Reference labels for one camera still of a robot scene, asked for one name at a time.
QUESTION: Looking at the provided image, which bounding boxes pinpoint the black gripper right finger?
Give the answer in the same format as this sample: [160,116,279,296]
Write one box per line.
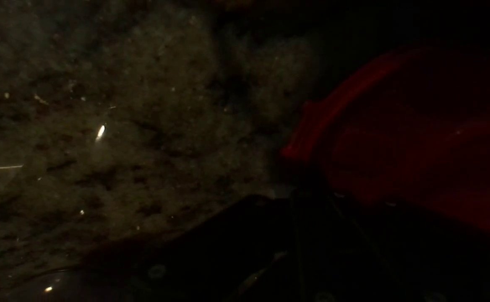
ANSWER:
[298,188,407,302]

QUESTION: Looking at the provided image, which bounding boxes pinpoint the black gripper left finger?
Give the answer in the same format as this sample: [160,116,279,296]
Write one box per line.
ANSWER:
[88,190,301,302]

